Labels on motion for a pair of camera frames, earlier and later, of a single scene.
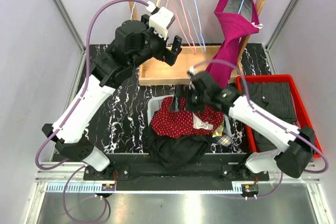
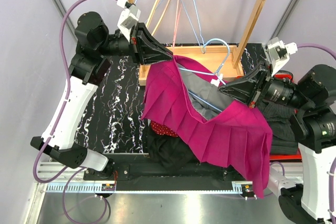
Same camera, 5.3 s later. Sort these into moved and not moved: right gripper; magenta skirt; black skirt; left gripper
Moved: left gripper; right gripper; magenta skirt
Not moved: black skirt
